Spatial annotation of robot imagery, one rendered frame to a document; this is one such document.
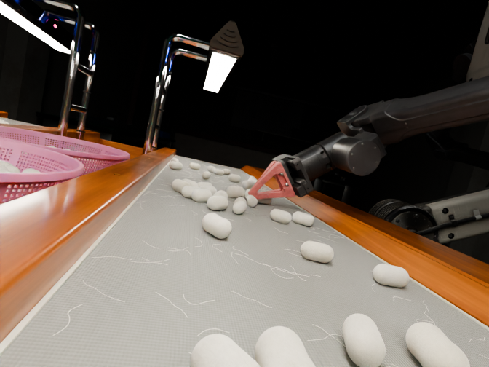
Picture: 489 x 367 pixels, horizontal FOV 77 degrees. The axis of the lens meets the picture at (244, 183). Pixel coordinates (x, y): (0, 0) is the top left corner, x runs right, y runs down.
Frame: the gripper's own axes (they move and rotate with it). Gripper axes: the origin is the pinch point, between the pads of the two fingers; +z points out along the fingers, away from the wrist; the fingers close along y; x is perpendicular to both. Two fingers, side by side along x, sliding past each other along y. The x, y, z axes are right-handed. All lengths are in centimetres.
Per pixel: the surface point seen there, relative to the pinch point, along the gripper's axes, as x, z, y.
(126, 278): -8.2, 12.2, 36.0
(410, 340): 1.0, -0.6, 40.6
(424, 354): 0.8, -0.5, 42.0
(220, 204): -4.1, 5.8, 12.9
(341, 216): 8.6, -10.8, 7.5
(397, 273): 4.8, -5.7, 30.8
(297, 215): 3.3, -3.4, 11.2
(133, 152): -20, 32, -88
